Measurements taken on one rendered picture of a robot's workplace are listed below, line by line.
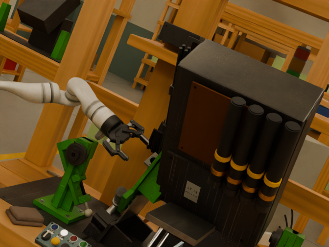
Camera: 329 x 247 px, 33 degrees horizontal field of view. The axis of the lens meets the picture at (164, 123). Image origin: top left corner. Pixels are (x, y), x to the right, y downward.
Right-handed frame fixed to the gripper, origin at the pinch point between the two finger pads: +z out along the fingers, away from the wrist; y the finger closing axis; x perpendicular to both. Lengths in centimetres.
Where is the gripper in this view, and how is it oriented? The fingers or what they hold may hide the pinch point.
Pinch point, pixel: (137, 150)
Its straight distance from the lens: 185.0
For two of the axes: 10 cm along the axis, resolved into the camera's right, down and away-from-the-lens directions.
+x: -1.4, 5.4, 8.3
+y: 7.0, -5.4, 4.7
